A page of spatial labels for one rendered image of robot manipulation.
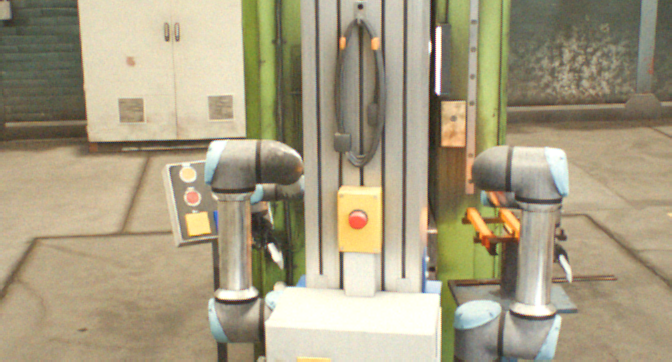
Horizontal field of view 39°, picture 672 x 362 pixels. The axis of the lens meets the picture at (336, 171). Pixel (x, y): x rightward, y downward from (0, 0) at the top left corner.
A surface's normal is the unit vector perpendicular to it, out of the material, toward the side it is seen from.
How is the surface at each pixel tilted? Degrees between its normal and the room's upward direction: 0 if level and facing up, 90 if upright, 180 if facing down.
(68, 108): 90
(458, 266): 90
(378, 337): 90
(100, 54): 90
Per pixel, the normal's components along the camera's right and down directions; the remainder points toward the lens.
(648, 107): 0.11, 0.25
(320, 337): -0.15, 0.26
